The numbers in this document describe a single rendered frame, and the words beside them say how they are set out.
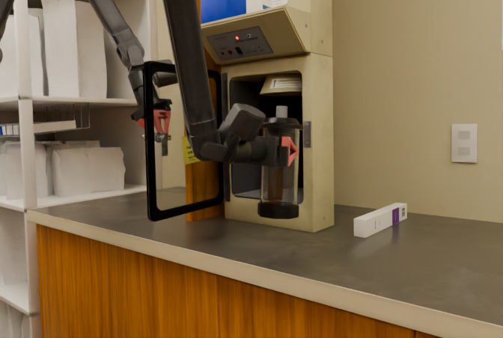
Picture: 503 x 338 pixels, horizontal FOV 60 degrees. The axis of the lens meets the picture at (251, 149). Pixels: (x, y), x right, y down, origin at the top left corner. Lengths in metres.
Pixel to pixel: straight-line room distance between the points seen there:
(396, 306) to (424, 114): 0.82
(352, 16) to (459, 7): 0.35
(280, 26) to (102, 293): 0.94
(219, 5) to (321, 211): 0.62
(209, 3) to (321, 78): 0.37
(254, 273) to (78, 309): 0.83
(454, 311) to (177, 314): 0.69
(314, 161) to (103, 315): 0.80
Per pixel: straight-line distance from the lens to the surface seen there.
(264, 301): 0.98
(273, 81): 1.26
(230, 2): 1.24
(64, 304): 1.70
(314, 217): 1.18
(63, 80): 2.15
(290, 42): 1.14
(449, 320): 0.76
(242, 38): 1.21
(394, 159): 1.52
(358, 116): 1.57
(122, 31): 1.26
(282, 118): 1.04
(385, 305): 0.79
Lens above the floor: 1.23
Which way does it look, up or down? 3 degrees down
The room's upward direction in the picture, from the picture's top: 1 degrees counter-clockwise
